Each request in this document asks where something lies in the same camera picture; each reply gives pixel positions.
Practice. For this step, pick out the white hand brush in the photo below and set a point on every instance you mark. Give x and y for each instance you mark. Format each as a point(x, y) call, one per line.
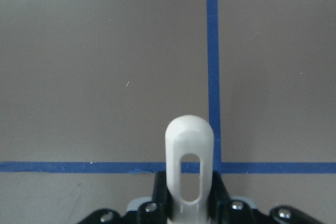
point(189, 134)

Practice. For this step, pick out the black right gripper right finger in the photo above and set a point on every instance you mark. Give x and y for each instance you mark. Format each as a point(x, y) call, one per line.
point(223, 208)

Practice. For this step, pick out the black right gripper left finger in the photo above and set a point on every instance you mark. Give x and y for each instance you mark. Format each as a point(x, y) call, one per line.
point(157, 209)

